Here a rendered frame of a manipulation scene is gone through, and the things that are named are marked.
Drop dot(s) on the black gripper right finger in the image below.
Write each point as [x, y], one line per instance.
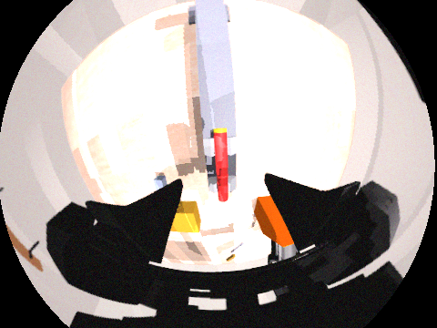
[303, 209]

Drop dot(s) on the red cylindrical rod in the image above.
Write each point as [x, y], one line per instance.
[222, 167]

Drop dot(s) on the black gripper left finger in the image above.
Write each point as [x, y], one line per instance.
[146, 222]

